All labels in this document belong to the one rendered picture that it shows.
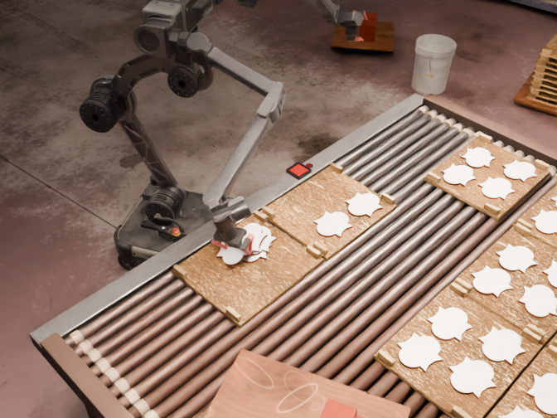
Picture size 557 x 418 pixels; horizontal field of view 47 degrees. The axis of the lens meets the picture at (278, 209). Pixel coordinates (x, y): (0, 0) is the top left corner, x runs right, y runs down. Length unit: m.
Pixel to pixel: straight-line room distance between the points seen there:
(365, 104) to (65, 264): 2.45
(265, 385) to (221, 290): 0.47
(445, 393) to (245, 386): 0.59
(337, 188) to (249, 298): 0.66
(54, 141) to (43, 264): 1.18
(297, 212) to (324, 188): 0.18
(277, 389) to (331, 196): 0.97
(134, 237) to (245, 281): 1.32
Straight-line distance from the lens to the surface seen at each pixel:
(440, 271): 2.33
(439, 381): 2.02
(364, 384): 1.99
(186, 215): 3.47
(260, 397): 1.81
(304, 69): 5.25
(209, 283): 2.20
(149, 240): 3.39
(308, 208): 2.47
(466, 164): 2.80
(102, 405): 1.96
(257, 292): 2.16
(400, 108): 3.12
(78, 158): 4.44
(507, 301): 2.28
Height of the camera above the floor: 2.57
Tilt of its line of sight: 42 degrees down
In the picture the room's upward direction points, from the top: straight up
